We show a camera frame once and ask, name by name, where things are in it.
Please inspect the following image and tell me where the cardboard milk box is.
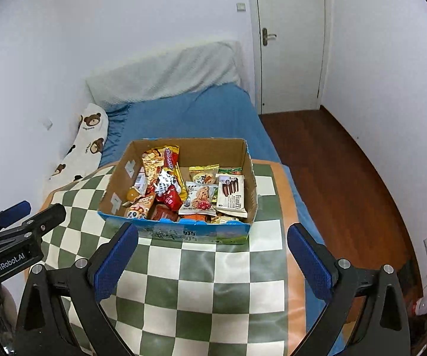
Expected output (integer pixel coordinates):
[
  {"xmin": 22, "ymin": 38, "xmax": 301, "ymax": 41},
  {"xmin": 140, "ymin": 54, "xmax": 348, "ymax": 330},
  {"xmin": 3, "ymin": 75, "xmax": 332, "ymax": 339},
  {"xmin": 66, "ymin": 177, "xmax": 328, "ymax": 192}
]
[{"xmin": 97, "ymin": 138, "xmax": 258, "ymax": 245}]

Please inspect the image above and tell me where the checkered green white mat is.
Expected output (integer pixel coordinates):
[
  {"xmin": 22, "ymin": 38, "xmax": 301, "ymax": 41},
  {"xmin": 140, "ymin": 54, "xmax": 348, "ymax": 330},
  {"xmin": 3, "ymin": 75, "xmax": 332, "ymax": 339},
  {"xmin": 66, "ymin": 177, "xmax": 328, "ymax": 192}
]
[{"xmin": 23, "ymin": 158, "xmax": 307, "ymax": 356}]

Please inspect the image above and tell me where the blue bed sheet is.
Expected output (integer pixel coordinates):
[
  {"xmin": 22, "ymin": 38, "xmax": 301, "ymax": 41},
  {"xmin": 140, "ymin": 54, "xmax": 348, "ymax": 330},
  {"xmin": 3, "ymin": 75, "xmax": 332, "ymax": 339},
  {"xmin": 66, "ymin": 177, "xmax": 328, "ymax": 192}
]
[{"xmin": 97, "ymin": 83, "xmax": 348, "ymax": 356}]

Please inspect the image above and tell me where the colourful candy bag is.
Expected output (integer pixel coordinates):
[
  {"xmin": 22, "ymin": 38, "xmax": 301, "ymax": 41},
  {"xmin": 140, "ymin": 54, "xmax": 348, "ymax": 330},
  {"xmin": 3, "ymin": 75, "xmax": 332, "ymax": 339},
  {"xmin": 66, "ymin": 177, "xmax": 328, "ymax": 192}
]
[{"xmin": 188, "ymin": 164, "xmax": 220, "ymax": 185}]

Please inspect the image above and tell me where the brown egg packet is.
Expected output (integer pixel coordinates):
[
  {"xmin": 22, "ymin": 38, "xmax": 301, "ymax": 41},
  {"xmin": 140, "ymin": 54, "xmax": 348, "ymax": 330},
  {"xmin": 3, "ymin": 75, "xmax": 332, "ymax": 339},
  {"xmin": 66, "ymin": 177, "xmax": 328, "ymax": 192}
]
[{"xmin": 126, "ymin": 187, "xmax": 142, "ymax": 203}]

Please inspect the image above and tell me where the door handle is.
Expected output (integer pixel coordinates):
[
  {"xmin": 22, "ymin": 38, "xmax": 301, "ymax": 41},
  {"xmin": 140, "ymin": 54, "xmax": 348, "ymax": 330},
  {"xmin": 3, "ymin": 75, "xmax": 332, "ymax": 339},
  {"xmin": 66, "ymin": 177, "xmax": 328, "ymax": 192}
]
[{"xmin": 262, "ymin": 27, "xmax": 277, "ymax": 47}]

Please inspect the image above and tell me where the grey white blanket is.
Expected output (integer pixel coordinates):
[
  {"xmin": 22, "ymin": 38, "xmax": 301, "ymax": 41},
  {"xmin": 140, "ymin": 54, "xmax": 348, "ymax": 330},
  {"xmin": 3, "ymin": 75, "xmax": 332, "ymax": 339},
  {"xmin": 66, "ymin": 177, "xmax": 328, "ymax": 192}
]
[{"xmin": 86, "ymin": 40, "xmax": 244, "ymax": 109}]

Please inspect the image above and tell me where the cookie snack packet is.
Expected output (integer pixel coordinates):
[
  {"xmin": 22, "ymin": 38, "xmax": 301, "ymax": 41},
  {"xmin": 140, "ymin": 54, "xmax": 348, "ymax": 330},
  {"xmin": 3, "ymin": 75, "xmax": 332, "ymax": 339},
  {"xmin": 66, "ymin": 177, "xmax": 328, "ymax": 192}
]
[{"xmin": 178, "ymin": 182, "xmax": 218, "ymax": 216}]

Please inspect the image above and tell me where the red triangular snack packet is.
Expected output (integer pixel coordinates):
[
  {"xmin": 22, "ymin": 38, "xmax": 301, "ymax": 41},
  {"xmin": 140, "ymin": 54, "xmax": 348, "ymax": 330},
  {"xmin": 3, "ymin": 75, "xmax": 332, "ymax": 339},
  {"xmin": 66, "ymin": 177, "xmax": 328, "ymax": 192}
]
[{"xmin": 156, "ymin": 185, "xmax": 183, "ymax": 212}]

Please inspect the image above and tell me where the white door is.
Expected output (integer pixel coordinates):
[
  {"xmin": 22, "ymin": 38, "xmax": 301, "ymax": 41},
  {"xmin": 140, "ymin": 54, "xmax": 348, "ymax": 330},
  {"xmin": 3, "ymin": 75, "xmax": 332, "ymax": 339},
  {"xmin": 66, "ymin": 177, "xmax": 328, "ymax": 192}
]
[{"xmin": 251, "ymin": 0, "xmax": 326, "ymax": 114}]

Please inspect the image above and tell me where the bear print pillow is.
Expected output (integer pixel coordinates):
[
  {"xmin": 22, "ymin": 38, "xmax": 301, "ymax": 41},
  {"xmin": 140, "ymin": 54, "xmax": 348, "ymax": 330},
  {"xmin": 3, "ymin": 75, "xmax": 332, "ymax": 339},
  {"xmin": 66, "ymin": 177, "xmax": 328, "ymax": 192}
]
[{"xmin": 47, "ymin": 103, "xmax": 109, "ymax": 191}]

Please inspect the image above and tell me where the yellow panda snack bag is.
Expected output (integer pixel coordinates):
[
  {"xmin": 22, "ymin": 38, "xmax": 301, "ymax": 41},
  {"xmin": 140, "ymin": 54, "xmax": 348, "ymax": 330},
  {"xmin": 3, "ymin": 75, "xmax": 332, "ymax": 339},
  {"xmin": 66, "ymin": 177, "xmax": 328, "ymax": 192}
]
[{"xmin": 142, "ymin": 149, "xmax": 164, "ymax": 193}]

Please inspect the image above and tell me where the orange chip packet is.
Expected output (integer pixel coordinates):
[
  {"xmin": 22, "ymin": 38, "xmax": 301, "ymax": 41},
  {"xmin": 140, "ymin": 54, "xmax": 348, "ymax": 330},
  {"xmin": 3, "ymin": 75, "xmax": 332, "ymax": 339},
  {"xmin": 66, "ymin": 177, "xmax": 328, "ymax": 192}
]
[{"xmin": 148, "ymin": 203, "xmax": 179, "ymax": 222}]

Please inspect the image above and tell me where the orange panda snack bag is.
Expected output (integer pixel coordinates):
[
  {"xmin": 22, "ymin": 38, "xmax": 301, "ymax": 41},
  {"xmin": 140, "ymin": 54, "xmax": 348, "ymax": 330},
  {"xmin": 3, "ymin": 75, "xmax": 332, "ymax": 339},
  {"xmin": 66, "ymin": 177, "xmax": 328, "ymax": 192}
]
[{"xmin": 124, "ymin": 192, "xmax": 155, "ymax": 220}]

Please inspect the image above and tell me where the white chocolate biscuit packet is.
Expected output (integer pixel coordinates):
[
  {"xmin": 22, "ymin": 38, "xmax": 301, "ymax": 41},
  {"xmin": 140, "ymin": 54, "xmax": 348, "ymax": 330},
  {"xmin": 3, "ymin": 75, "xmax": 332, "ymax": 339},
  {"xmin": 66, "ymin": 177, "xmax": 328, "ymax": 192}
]
[{"xmin": 217, "ymin": 174, "xmax": 248, "ymax": 218}]

